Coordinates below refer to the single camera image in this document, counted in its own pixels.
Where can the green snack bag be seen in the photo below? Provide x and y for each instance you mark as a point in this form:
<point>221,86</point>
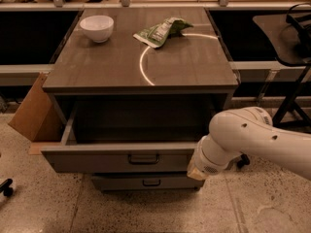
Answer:
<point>156,36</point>

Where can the black lower drawer handle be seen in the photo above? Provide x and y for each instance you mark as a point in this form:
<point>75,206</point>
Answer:
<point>147,183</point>

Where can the black top drawer handle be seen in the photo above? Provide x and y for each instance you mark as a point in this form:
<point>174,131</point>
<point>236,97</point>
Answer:
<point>143,159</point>

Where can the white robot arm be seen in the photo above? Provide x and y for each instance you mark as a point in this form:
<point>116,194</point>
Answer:
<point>249,131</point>

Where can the black chair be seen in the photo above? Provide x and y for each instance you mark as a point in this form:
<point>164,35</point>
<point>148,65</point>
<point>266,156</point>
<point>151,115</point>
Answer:
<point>290,36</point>

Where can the grey drawer cabinet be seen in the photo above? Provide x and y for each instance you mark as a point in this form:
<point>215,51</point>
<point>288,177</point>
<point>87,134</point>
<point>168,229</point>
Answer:
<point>189,66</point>

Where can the grey lower drawer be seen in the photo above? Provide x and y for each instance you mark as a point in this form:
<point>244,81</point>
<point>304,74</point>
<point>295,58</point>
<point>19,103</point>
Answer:
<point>115,182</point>

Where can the black caster wheel left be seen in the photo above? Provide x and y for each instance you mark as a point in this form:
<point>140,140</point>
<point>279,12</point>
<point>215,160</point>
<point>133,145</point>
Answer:
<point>5,188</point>

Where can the grey top drawer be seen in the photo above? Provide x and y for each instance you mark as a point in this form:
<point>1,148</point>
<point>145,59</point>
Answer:
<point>99,141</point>

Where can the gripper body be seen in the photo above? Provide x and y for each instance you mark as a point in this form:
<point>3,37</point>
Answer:
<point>206,164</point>

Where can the white ceramic bowl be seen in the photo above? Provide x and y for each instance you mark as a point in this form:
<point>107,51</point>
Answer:
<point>97,28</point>

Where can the grey drawer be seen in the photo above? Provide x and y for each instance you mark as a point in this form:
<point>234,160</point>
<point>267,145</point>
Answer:
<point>99,141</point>
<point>115,182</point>

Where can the black drawer handle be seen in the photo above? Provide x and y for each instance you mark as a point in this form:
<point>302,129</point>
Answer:
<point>147,183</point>
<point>143,159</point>

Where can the brown cardboard box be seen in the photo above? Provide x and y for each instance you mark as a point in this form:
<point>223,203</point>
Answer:
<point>37,120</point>

